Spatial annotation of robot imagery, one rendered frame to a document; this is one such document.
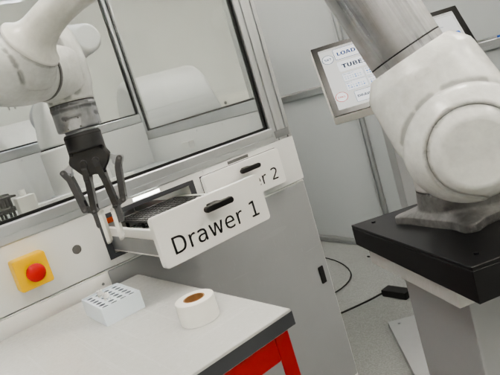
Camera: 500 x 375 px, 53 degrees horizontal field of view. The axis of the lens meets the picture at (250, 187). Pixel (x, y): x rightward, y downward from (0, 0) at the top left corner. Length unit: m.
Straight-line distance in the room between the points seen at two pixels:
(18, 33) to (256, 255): 0.94
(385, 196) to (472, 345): 2.18
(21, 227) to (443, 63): 0.95
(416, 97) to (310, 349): 1.22
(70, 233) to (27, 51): 0.51
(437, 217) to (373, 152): 2.12
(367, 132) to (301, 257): 1.44
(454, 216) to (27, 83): 0.73
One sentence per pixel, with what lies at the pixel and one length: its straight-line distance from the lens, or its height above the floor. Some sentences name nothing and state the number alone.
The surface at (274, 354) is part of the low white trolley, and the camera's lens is 0.84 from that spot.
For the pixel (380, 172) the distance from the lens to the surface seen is 3.00.
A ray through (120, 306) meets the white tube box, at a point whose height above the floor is 0.79.
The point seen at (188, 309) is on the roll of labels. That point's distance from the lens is 0.87.
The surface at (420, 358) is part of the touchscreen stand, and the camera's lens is 2.02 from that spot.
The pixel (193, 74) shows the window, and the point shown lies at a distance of 1.48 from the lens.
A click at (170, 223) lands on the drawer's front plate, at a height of 0.90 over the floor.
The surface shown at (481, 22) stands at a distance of 2.46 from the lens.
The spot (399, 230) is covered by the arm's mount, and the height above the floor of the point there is 0.80.
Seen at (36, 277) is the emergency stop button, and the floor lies 0.87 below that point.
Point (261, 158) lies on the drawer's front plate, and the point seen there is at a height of 0.92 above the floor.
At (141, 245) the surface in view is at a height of 0.86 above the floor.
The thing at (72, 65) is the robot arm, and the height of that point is 1.25.
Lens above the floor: 1.10
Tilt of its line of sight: 10 degrees down
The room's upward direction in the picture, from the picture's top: 17 degrees counter-clockwise
